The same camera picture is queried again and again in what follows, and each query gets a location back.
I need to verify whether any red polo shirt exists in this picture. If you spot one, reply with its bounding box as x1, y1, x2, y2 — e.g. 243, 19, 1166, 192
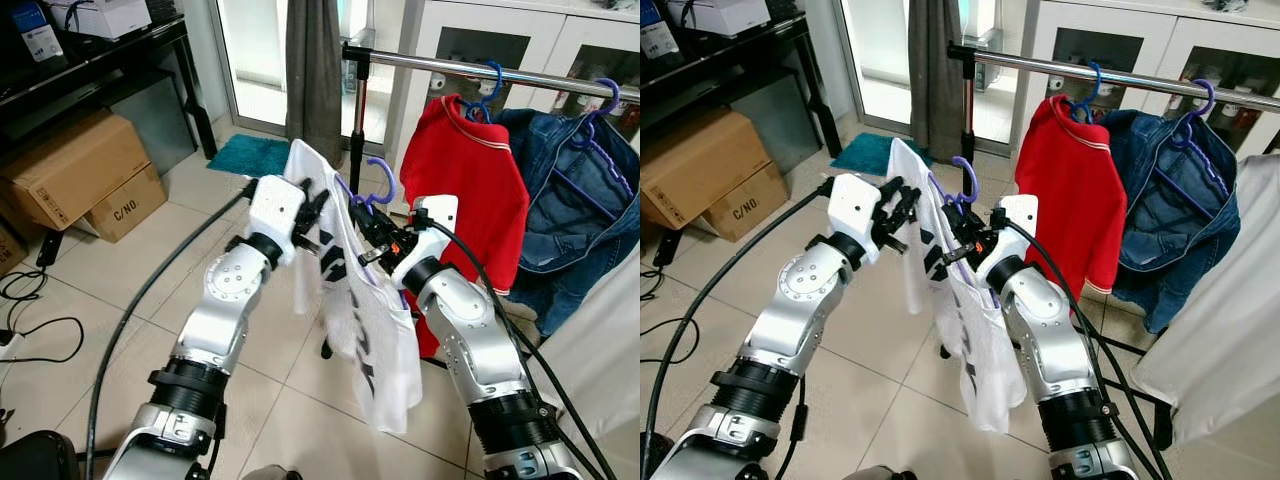
400, 93, 531, 359
1015, 95, 1126, 296

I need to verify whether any grey panel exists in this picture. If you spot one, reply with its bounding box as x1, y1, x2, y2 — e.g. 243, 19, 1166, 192
108, 70, 198, 179
730, 70, 816, 176

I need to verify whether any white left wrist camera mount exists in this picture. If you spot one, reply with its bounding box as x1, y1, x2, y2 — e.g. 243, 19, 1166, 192
828, 173, 886, 263
247, 175, 308, 263

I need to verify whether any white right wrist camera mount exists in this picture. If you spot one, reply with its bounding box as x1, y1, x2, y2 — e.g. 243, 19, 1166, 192
978, 195, 1039, 286
392, 195, 459, 286

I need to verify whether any blue denim jacket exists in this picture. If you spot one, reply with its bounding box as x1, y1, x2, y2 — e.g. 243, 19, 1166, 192
495, 105, 641, 341
1100, 108, 1241, 334

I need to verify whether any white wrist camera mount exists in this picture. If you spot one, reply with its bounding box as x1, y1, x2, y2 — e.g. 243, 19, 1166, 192
828, 173, 886, 263
392, 195, 459, 286
978, 195, 1039, 286
247, 175, 308, 263

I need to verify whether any white device box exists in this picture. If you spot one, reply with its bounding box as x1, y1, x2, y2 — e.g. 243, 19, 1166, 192
665, 0, 771, 39
45, 0, 153, 41

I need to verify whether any white t-shirt with black print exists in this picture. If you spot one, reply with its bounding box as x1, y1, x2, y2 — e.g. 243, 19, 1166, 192
283, 138, 423, 433
885, 138, 1013, 433

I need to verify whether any white glass-door cabinet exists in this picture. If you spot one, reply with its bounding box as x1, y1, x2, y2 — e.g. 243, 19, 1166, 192
995, 0, 1280, 166
385, 0, 641, 171

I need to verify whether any purple hanger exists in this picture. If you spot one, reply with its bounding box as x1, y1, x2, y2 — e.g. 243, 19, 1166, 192
333, 155, 401, 241
925, 155, 986, 236
545, 78, 641, 221
1150, 78, 1236, 216

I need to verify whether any black floor cable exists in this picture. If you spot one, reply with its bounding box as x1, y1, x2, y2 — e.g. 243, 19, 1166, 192
0, 265, 86, 366
640, 265, 703, 366

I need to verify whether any small printed cardboard box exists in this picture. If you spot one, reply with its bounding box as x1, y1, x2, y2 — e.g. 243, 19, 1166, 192
83, 163, 169, 244
703, 162, 791, 244

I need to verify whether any teal floor mat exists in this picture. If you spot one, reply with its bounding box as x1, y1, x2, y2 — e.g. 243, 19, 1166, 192
830, 133, 926, 179
207, 133, 293, 179

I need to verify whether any grey curtain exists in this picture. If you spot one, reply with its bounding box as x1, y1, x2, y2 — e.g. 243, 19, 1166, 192
285, 0, 346, 168
908, 0, 966, 166

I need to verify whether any large cardboard box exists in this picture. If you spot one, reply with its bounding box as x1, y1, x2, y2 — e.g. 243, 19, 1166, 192
0, 110, 153, 233
640, 108, 771, 231

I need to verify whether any black side table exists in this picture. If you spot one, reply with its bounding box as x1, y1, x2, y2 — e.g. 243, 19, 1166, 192
0, 15, 218, 166
640, 12, 846, 161

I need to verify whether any blue hanger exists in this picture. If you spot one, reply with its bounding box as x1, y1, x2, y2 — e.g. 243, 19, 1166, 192
462, 60, 506, 123
1065, 62, 1106, 123

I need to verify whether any blue and white box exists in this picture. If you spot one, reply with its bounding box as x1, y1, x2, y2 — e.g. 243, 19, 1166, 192
640, 0, 681, 61
8, 0, 64, 64

